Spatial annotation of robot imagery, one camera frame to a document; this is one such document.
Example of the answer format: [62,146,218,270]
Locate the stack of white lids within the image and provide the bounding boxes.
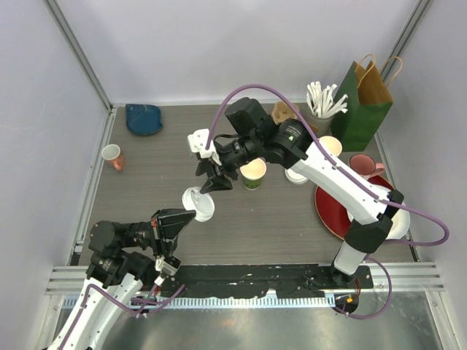
[285,168,308,184]

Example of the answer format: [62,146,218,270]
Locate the blue ceramic dish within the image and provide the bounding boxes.
[125,104,163,136]

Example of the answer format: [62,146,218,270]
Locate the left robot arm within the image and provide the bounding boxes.
[49,209,196,349]

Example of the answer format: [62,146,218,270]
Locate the stack of green cups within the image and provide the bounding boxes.
[319,136,342,157]

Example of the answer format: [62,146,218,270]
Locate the cardboard cup carrier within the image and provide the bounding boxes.
[271,101,298,125]

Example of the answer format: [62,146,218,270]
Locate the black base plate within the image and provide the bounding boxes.
[161,264,374,299]

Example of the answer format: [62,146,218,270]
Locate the grey straw holder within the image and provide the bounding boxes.
[304,107,333,138]

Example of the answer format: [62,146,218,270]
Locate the white wrapped straws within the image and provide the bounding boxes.
[306,81,348,119]

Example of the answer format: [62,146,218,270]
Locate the small copper cup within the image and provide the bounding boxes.
[101,144,126,171]

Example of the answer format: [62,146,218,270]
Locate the white plate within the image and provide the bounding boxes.
[386,209,411,241]

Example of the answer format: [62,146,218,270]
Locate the green paper bag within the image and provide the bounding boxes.
[331,54,393,152]

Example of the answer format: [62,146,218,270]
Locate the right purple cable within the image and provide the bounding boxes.
[206,84,450,322]

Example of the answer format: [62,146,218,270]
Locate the red round tray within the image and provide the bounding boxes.
[314,174,395,241]

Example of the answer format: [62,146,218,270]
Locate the pink speckled mug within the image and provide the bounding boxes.
[349,154,385,179]

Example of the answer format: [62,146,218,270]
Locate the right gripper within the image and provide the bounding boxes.
[195,134,260,195]

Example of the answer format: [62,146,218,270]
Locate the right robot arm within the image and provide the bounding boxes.
[187,98,404,288]

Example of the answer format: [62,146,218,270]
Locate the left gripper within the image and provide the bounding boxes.
[121,206,196,257]

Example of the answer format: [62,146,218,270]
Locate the green paper cup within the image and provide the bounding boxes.
[239,158,267,190]
[194,197,215,222]

